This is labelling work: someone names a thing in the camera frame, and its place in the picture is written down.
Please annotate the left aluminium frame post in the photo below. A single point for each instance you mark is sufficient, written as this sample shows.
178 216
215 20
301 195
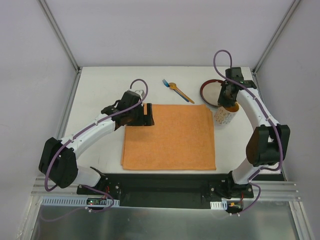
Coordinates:
59 34

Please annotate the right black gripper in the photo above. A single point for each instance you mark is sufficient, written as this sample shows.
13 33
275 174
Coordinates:
227 97

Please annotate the left white cable duct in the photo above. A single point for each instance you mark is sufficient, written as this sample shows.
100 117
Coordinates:
78 201

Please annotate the orange cloth placemat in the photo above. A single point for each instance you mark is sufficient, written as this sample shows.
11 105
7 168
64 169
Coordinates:
182 138

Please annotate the blue metal fork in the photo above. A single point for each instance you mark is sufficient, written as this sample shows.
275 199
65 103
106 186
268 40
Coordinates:
168 86

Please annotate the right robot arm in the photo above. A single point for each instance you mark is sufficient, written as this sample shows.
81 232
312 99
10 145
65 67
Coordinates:
266 148

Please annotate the aluminium frame post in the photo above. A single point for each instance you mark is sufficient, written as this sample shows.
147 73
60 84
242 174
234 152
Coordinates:
277 34
59 34

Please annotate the right aluminium frame post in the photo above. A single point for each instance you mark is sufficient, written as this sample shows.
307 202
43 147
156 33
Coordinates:
277 34

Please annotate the white cable duct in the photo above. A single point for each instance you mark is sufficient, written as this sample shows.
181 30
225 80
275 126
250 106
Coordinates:
219 205
78 201

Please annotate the red rimmed plate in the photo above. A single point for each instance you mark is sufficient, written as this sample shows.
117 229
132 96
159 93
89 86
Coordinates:
210 92

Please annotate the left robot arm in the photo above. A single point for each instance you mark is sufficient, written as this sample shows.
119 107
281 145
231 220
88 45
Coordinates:
58 161

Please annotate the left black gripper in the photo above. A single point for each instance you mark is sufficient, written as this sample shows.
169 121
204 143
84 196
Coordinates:
139 117

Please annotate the aluminium front rail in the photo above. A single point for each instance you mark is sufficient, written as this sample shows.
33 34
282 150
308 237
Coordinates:
270 190

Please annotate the gold spoon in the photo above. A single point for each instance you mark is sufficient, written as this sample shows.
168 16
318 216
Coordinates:
174 86

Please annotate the right white cable duct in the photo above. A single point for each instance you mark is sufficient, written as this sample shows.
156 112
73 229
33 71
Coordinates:
219 205

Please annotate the white floral mug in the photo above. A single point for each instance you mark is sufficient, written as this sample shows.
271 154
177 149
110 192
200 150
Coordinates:
224 115

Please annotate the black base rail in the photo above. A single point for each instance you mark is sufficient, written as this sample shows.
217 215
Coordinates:
181 191

